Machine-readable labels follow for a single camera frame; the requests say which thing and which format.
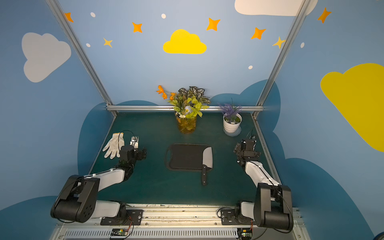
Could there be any left controller board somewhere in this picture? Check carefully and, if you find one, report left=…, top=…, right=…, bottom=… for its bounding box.
left=110, top=229, right=129, bottom=239

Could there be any right controller board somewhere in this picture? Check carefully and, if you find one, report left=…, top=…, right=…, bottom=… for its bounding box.
left=238, top=229, right=253, bottom=240

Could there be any black cutting board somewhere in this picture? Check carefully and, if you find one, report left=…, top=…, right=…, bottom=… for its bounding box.
left=164, top=144, right=213, bottom=172

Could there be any aluminium frame rail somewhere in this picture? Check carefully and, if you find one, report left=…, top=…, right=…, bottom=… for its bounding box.
left=106, top=104, right=265, bottom=113

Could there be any white work glove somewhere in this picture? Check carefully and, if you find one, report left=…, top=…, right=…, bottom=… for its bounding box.
left=103, top=133, right=125, bottom=159

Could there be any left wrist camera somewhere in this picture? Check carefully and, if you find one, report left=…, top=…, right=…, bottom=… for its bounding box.
left=130, top=136, right=139, bottom=149

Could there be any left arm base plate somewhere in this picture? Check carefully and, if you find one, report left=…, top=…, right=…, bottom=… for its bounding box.
left=100, top=209, right=144, bottom=226

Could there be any controller board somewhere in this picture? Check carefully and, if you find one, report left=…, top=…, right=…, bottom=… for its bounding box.
left=238, top=229, right=253, bottom=240
left=110, top=229, right=129, bottom=239

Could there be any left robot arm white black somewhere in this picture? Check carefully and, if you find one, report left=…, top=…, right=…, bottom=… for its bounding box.
left=50, top=145, right=147, bottom=225

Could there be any lavender plant in white pot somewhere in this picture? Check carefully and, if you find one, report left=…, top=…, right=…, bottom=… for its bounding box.
left=219, top=103, right=242, bottom=137

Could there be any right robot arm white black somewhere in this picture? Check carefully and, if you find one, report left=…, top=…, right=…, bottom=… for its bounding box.
left=234, top=139, right=294, bottom=233

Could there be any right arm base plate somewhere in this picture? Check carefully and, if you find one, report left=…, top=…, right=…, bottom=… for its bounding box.
left=217, top=208, right=255, bottom=226

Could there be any flower bouquet in amber vase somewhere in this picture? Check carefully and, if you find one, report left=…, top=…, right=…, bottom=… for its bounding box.
left=157, top=85, right=211, bottom=134

